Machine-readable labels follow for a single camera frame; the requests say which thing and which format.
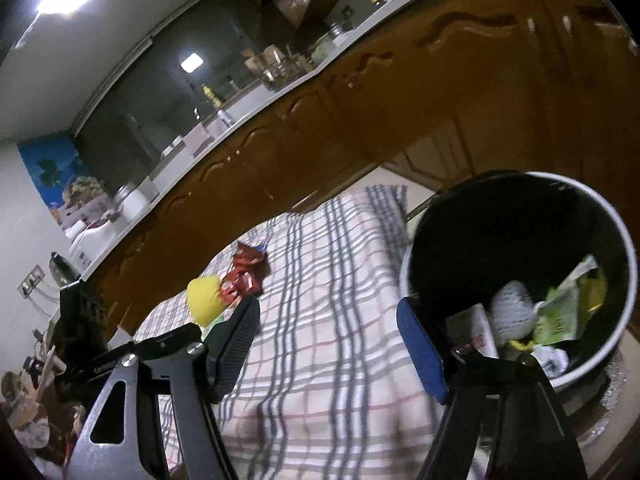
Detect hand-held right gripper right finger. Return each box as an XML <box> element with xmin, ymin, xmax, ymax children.
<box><xmin>397</xmin><ymin>297</ymin><xmax>586</xmax><ymax>480</ymax></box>

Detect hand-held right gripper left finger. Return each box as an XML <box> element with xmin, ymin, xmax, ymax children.
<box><xmin>65</xmin><ymin>297</ymin><xmax>261</xmax><ymax>480</ymax></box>

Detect red white carton box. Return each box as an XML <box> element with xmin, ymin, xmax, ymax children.
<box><xmin>445</xmin><ymin>304</ymin><xmax>500</xmax><ymax>358</ymax></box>

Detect yellow rounded packet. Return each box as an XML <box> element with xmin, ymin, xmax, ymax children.
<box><xmin>187</xmin><ymin>274</ymin><xmax>227</xmax><ymax>326</ymax></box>

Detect white foam net wrap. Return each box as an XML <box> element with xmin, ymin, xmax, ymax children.
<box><xmin>491</xmin><ymin>281</ymin><xmax>537</xmax><ymax>347</ymax></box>

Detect white blue wrapper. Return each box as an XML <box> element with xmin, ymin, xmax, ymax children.
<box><xmin>530</xmin><ymin>345</ymin><xmax>571</xmax><ymax>377</ymax></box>

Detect white trash bin black liner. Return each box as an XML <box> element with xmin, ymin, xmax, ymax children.
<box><xmin>397</xmin><ymin>170</ymin><xmax>640</xmax><ymax>393</ymax></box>

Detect green carton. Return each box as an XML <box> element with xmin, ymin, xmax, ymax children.
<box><xmin>536</xmin><ymin>290</ymin><xmax>583</xmax><ymax>347</ymax></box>

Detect clear olive printed plastic bag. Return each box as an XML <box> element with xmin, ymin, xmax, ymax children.
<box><xmin>545</xmin><ymin>255</ymin><xmax>601</xmax><ymax>306</ymax></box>

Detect yellow wrapper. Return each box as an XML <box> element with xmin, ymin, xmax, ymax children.
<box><xmin>582</xmin><ymin>269</ymin><xmax>609</xmax><ymax>313</ymax></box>

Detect pale green wrapper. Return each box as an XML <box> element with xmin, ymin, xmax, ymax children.
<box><xmin>201</xmin><ymin>316</ymin><xmax>227</xmax><ymax>342</ymax></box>

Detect steel kettle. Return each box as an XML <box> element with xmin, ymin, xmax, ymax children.
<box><xmin>49</xmin><ymin>252</ymin><xmax>82</xmax><ymax>287</ymax></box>

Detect red snack wrapper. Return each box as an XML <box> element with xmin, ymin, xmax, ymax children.
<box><xmin>220</xmin><ymin>269</ymin><xmax>264</xmax><ymax>307</ymax></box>

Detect white rice cooker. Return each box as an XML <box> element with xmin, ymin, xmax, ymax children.
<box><xmin>66</xmin><ymin>219</ymin><xmax>119</xmax><ymax>272</ymax></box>

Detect orange-red snack bag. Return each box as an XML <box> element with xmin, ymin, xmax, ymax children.
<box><xmin>234</xmin><ymin>241</ymin><xmax>269</xmax><ymax>268</ymax></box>

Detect plaid blanket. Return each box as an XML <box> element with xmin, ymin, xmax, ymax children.
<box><xmin>132</xmin><ymin>185</ymin><xmax>451</xmax><ymax>480</ymax></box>

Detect glass jar metal lid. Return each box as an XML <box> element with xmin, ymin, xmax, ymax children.
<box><xmin>115</xmin><ymin>182</ymin><xmax>152</xmax><ymax>224</ymax></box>

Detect white kitchen countertop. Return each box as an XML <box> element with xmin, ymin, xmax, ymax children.
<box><xmin>75</xmin><ymin>0</ymin><xmax>481</xmax><ymax>281</ymax></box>

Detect wooden base cabinets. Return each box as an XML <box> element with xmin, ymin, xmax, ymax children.
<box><xmin>82</xmin><ymin>0</ymin><xmax>640</xmax><ymax>336</ymax></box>

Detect dark kitchen window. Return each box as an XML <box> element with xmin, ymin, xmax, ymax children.
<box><xmin>74</xmin><ymin>7</ymin><xmax>283</xmax><ymax>173</ymax></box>

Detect yellow bottle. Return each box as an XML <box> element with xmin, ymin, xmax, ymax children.
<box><xmin>201</xmin><ymin>83</ymin><xmax>224</xmax><ymax>110</ymax></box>

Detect utensil holder with wooden utensils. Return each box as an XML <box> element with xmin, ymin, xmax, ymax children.
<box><xmin>244</xmin><ymin>44</ymin><xmax>312</xmax><ymax>84</ymax></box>

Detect white green lidded jar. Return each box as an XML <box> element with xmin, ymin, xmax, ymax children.
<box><xmin>311</xmin><ymin>34</ymin><xmax>342</xmax><ymax>59</ymax></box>

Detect wall socket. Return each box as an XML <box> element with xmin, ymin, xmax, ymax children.
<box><xmin>17</xmin><ymin>266</ymin><xmax>47</xmax><ymax>298</ymax></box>

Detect blue wall poster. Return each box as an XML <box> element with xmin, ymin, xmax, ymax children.
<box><xmin>17</xmin><ymin>132</ymin><xmax>114</xmax><ymax>232</ymax></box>

